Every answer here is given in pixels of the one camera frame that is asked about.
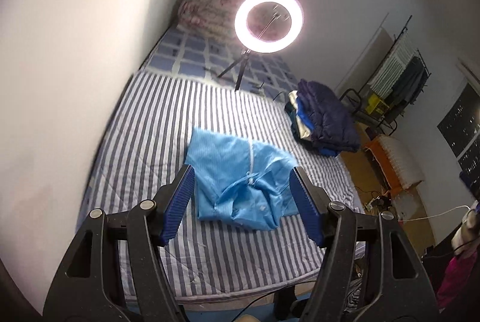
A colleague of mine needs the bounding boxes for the light blue work coat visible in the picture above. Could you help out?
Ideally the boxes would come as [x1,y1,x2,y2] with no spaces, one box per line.
[185,128,299,231]

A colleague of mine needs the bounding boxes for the dark hanging clothes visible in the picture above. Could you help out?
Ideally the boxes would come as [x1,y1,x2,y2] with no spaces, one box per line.
[385,56,429,120]

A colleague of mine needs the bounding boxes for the black clothes rack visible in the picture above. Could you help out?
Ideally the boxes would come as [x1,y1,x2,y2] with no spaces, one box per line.
[336,20,431,134]

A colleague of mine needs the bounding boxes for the white power strip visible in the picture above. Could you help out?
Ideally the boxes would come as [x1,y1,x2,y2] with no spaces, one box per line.
[364,196,383,215]

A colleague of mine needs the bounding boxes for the striped blue white bed sheet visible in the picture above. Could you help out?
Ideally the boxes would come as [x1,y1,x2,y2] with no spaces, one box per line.
[80,71,362,303]

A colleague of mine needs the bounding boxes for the dark navy folded jacket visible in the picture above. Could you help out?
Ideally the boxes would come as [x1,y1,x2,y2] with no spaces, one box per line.
[297,79,360,156]

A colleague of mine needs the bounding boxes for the blue folded garment under stack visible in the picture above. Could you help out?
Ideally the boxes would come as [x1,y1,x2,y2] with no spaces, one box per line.
[284,90,313,142]

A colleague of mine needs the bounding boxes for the yellow black box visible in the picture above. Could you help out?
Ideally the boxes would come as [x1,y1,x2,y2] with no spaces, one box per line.
[365,93,389,119]

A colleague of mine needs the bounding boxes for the blue checkered bed sheet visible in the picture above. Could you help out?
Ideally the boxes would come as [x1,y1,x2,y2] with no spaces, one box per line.
[144,28,298,102]

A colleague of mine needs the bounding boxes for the dark night window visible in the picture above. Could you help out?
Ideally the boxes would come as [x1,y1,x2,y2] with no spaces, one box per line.
[438,84,479,181]

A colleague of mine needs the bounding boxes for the striped hanging towel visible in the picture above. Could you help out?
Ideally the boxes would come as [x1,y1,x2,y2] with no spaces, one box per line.
[368,31,416,99]

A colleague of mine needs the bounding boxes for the floral folded quilt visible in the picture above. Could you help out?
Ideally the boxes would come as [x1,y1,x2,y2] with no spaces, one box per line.
[176,0,241,44]

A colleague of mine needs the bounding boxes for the white floor cable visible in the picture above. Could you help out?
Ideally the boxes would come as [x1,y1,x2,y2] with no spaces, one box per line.
[354,186,470,223]

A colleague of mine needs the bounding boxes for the black ring light tripod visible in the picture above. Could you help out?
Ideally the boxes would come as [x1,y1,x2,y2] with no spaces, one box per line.
[216,49,251,91]

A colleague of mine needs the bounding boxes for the lit ring light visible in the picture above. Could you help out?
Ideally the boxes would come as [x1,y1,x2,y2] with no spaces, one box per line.
[234,0,304,54]

